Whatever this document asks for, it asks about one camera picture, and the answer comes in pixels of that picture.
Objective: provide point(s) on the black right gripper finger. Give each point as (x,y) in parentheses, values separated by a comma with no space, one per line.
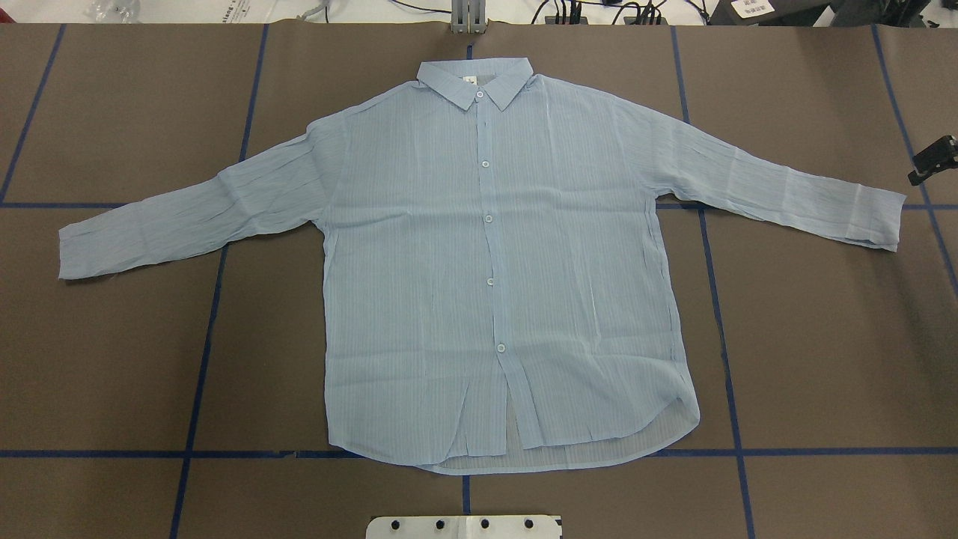
(939,156)

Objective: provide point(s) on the light blue button-up shirt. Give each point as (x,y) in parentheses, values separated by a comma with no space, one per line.
(496,286)

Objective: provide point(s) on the grey aluminium post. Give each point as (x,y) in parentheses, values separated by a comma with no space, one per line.
(468,17)

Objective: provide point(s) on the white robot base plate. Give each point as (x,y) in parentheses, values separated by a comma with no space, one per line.
(467,526)

